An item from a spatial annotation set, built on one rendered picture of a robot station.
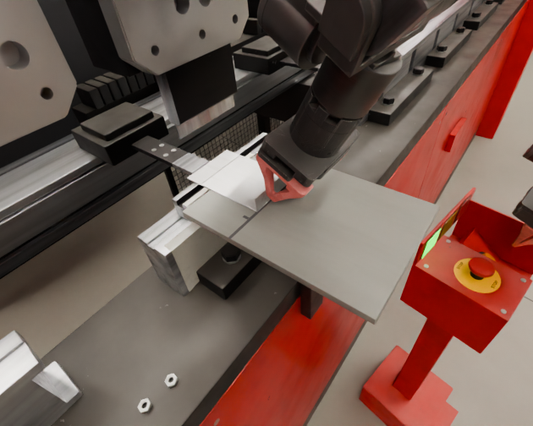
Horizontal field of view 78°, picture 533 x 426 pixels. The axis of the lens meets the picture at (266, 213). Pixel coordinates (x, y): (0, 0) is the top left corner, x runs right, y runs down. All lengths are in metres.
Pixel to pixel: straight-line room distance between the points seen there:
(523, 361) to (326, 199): 1.28
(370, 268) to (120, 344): 0.33
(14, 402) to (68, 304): 1.41
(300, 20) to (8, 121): 0.22
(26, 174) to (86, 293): 1.20
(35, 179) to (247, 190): 0.36
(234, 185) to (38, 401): 0.32
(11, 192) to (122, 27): 0.40
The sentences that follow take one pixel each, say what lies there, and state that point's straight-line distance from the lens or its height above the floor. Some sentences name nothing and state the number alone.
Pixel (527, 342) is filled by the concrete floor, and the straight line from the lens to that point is 1.65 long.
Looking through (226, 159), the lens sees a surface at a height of 1.00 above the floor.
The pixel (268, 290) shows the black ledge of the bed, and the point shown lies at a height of 0.88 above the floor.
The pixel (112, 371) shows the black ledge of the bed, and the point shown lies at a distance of 0.49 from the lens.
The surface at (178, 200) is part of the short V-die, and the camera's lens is 0.46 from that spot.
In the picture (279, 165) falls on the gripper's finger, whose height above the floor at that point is 1.08.
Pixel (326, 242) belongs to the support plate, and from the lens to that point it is 0.37.
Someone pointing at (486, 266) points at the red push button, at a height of 0.81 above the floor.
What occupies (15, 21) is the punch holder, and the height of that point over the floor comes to 1.24.
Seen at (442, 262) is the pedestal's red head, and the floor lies 0.78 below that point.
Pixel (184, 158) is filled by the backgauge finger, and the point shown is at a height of 1.00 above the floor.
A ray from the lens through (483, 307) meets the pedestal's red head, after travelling 0.65.
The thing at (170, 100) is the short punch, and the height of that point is 1.13.
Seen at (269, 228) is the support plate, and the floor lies 1.00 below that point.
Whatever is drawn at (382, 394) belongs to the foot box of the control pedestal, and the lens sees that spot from 1.24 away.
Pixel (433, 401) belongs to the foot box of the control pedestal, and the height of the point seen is 0.12.
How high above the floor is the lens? 1.28
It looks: 43 degrees down
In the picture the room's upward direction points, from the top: 7 degrees counter-clockwise
